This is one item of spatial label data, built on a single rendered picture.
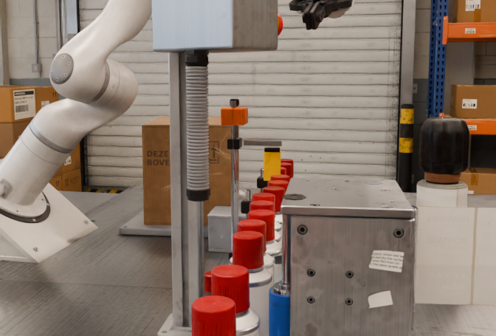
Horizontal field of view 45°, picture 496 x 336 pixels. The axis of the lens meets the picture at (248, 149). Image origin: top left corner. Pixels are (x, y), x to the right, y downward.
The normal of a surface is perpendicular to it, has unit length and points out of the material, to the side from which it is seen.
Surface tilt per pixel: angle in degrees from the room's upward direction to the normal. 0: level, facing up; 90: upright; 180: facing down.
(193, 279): 90
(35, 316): 0
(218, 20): 90
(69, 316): 0
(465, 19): 91
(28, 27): 90
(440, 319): 0
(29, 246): 40
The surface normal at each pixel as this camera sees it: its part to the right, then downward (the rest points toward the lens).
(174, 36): -0.68, 0.10
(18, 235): 0.63, -0.74
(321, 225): -0.14, 0.13
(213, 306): 0.00, -1.00
